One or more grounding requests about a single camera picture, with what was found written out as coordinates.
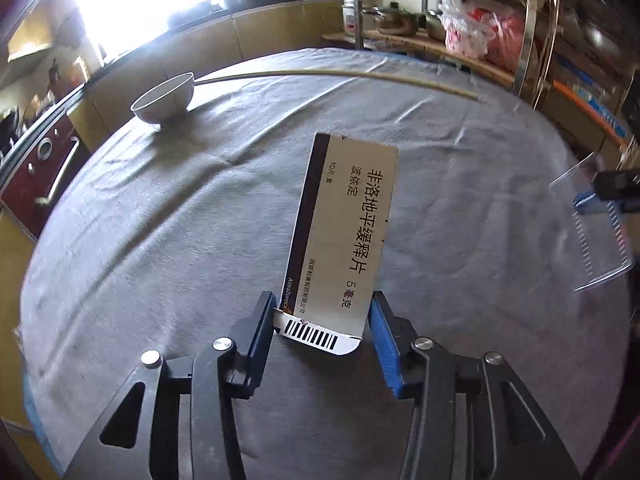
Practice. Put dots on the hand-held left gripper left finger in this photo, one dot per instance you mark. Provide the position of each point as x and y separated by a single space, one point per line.
260 345

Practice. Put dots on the white ceramic bowl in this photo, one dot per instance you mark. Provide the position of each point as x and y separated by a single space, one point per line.
165 100

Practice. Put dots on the steel pot with lid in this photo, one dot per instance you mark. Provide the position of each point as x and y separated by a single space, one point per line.
392 20

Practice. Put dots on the red plastic bag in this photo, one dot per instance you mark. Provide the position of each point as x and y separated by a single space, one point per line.
507 40

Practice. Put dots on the white plastic bag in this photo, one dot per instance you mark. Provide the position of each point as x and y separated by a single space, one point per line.
465 25

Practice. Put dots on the clear plastic container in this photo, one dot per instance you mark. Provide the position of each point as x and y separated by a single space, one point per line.
600 260

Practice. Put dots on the metal shelf rack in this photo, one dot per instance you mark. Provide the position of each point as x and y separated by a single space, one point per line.
525 35

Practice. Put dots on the white medicine box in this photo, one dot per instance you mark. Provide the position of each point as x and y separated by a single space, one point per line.
345 230

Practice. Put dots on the white jar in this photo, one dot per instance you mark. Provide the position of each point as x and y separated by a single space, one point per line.
350 17

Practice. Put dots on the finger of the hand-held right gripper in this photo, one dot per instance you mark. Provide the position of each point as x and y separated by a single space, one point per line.
612 185

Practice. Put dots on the dark red cabinet appliance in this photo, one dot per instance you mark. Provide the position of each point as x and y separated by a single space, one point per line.
40 170

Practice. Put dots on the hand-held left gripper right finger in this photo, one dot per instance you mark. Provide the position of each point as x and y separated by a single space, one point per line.
385 350

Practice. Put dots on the long thin wooden stick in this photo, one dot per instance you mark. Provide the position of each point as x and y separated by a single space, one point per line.
325 74

